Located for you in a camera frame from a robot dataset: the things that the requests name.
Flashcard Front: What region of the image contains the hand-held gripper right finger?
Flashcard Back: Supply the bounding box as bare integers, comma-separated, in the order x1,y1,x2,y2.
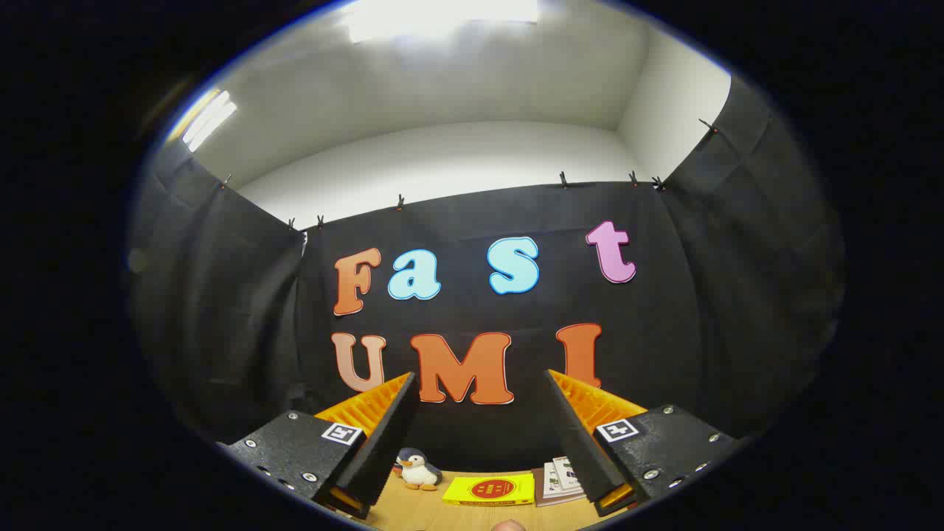
544,369,744,518

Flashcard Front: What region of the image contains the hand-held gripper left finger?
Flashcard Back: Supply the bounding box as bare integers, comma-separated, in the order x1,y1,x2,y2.
218,372,419,521

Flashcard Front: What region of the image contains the penguin plush toy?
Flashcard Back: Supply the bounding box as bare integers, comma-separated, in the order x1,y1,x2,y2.
393,448,443,492

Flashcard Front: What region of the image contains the yellow book with red circle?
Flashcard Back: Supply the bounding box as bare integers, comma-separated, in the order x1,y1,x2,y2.
442,473,535,507

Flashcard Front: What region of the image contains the black backdrop cloth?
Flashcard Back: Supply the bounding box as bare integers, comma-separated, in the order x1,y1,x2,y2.
127,74,845,473

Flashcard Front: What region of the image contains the fluorescent tube light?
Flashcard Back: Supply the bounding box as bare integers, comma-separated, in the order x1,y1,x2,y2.
179,88,238,153

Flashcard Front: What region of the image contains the ceiling light panel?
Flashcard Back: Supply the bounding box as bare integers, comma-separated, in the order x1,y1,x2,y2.
343,0,543,44

